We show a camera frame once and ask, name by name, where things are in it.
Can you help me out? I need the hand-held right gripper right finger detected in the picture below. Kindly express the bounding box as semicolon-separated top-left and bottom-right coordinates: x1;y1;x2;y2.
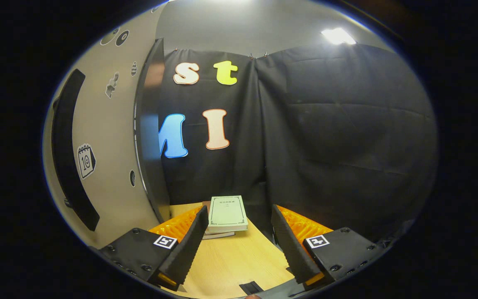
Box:
271;204;383;287

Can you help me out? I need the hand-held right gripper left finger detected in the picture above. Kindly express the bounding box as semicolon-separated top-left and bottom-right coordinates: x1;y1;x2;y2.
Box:
99;206;210;291

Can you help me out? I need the brown book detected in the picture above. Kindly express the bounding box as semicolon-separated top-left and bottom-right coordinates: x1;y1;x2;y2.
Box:
202;201;236;240

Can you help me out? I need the black backdrop cloth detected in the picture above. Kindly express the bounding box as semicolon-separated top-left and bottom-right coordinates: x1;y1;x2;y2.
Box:
156;44;438;245

